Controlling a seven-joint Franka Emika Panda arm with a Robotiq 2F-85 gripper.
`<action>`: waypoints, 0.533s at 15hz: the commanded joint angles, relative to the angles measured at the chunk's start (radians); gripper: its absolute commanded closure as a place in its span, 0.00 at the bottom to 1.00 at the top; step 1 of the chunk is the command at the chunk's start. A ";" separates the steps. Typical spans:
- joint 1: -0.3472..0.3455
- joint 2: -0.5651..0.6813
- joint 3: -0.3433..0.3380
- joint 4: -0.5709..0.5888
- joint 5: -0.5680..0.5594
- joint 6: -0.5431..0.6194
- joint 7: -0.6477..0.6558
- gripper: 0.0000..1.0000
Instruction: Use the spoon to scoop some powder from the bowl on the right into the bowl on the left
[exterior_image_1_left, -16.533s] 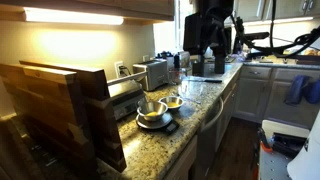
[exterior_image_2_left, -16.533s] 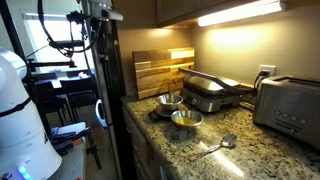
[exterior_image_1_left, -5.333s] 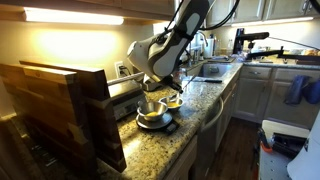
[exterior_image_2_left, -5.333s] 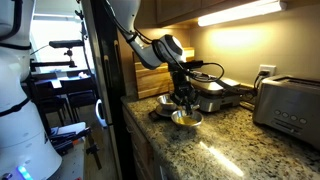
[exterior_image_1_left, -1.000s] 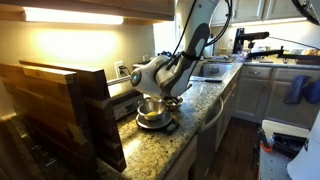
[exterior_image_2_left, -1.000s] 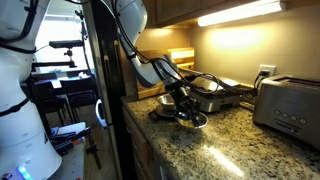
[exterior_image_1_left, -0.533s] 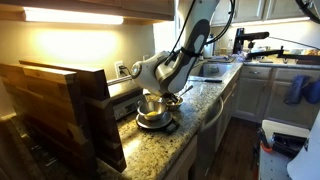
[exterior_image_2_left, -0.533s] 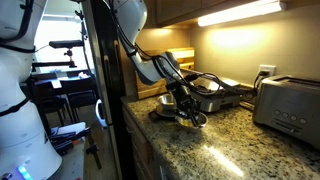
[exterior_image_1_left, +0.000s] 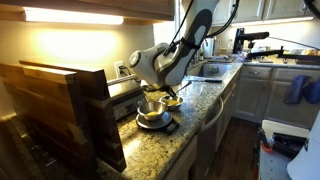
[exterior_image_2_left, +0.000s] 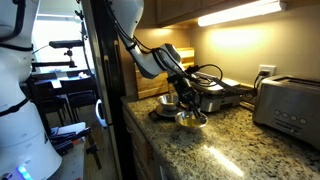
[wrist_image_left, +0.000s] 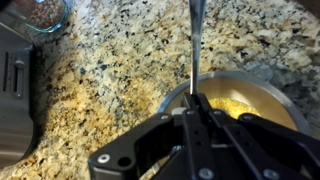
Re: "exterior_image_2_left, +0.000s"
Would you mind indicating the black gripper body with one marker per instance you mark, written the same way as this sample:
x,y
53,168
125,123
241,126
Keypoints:
x,y
184,89

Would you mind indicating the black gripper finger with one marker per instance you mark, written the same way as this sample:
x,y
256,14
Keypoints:
x,y
190,106
199,107

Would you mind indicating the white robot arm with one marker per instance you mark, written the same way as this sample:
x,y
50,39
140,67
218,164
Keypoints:
x,y
20,133

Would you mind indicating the large steel bowl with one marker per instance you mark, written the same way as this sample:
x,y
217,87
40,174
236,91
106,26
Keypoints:
x,y
183,122

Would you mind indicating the small steel bowl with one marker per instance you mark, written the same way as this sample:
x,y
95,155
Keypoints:
x,y
166,101

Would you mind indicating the stainless panini grill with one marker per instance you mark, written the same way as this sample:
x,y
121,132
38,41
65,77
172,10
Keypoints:
x,y
220,98

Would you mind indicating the wooden cutting board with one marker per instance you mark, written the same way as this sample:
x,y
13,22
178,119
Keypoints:
x,y
150,86

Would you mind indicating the wooden drawer cabinet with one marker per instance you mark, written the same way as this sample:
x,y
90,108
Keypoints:
x,y
140,146

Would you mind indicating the black power plug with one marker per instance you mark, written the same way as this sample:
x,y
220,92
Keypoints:
x,y
261,76

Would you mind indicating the dark tall appliance panel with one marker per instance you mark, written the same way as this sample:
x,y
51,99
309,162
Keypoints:
x,y
106,83

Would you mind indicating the stainless steel toaster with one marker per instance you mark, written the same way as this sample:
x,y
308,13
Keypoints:
x,y
286,106

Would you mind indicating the under-cabinet light bar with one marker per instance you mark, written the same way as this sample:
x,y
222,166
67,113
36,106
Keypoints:
x,y
240,12

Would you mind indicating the dark dining chair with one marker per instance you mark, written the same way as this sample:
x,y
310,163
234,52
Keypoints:
x,y
78,96
46,96

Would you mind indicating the black clamp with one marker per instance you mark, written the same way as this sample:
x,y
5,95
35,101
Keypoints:
x,y
94,150

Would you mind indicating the dark dining table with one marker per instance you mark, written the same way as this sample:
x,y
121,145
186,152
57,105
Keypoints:
x,y
66,81

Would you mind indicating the orange and black tools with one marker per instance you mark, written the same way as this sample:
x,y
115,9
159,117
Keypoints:
x,y
68,141

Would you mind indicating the white perforated robot table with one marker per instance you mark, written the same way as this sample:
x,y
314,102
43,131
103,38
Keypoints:
x,y
71,163

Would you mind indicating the bright window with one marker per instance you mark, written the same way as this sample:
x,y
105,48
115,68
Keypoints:
x,y
50,30

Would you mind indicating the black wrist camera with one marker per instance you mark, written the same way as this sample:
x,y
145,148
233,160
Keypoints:
x,y
176,77

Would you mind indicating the white wall outlet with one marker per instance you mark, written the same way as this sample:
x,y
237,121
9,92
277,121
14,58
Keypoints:
x,y
270,68

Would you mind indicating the wooden wall cabinet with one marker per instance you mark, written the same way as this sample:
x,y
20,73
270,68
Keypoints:
x,y
173,8

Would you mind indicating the black camera bar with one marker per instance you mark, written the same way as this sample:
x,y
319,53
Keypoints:
x,y
66,43

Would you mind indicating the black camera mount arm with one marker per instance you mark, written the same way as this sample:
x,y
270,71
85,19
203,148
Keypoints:
x,y
53,63

